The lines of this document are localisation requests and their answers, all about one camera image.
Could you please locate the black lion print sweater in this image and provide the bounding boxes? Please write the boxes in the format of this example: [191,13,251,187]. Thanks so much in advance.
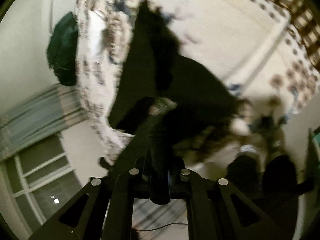
[107,0,241,205]

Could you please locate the person's legs and slippers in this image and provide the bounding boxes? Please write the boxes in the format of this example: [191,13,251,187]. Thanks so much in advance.
[227,144,319,239]

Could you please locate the grey striped curtain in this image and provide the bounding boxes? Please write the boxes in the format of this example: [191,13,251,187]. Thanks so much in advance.
[1,84,86,161]

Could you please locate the dark green pillow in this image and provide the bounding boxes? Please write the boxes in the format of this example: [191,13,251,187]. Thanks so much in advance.
[46,12,78,86]

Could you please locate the white folded cloth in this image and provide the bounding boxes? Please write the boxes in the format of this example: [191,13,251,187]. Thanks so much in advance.
[87,10,106,63]

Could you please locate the floral bed blanket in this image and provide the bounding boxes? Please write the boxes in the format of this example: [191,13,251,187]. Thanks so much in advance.
[76,0,319,163]

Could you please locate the brown checkered blanket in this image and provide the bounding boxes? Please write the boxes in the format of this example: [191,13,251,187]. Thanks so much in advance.
[269,0,319,70]

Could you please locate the window with white frame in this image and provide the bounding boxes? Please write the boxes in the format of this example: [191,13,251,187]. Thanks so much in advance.
[4,135,81,232]

